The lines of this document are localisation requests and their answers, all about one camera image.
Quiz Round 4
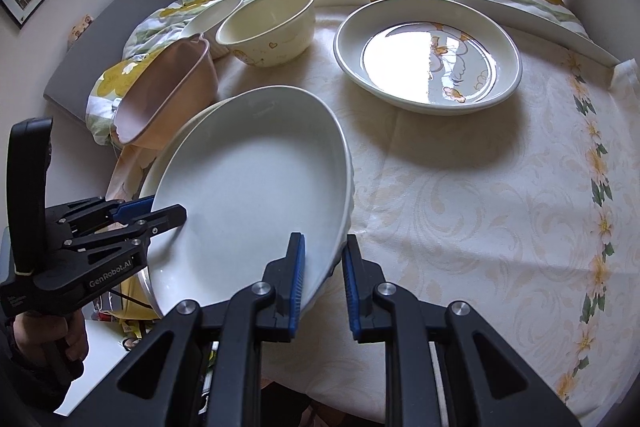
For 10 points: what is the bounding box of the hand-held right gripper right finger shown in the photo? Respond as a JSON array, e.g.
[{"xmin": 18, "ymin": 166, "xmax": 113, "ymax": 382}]
[{"xmin": 342, "ymin": 233, "xmax": 583, "ymax": 427}]

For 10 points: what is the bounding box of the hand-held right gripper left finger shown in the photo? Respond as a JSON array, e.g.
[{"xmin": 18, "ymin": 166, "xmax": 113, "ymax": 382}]
[{"xmin": 65, "ymin": 232, "xmax": 307, "ymax": 427}]

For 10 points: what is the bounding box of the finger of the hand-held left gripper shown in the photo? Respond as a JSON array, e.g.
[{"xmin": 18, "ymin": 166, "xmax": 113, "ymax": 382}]
[
  {"xmin": 46, "ymin": 196, "xmax": 153, "ymax": 228},
  {"xmin": 55, "ymin": 204, "xmax": 188, "ymax": 268}
]

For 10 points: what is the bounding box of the white plate with grey rim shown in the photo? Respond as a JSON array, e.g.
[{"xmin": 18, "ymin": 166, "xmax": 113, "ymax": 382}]
[{"xmin": 136, "ymin": 96, "xmax": 251, "ymax": 320}]

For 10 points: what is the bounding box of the large white oval plate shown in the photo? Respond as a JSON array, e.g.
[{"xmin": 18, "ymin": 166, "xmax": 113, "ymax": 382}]
[{"xmin": 146, "ymin": 88, "xmax": 357, "ymax": 319}]

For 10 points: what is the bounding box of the pink bowl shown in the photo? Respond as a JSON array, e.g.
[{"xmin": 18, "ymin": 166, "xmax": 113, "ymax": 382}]
[{"xmin": 112, "ymin": 33, "xmax": 220, "ymax": 150}]

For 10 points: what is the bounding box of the plain white bowl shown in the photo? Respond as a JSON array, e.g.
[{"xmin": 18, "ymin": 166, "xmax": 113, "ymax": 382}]
[{"xmin": 179, "ymin": 0, "xmax": 244, "ymax": 58}]

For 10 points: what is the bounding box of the cream bowl with heart print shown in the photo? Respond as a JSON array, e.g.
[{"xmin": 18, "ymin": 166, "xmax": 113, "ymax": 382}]
[{"xmin": 215, "ymin": 0, "xmax": 317, "ymax": 68}]

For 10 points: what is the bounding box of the person's left hand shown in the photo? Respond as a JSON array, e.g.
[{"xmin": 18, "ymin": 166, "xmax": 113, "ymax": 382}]
[{"xmin": 12, "ymin": 307, "xmax": 90, "ymax": 383}]

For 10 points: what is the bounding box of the yellow packet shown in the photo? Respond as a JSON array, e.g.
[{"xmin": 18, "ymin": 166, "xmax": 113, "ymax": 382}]
[{"xmin": 112, "ymin": 274, "xmax": 163, "ymax": 353}]

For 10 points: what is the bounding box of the cream patterned tablecloth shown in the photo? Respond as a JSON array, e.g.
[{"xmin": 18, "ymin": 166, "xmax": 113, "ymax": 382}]
[{"xmin": 107, "ymin": 0, "xmax": 640, "ymax": 418}]

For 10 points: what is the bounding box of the grey cushion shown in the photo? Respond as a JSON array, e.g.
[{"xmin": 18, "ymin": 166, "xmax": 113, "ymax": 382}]
[{"xmin": 42, "ymin": 0, "xmax": 196, "ymax": 122}]

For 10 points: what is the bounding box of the cream plate with flower print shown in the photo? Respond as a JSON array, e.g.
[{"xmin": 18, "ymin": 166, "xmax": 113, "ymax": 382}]
[{"xmin": 333, "ymin": 0, "xmax": 524, "ymax": 112}]

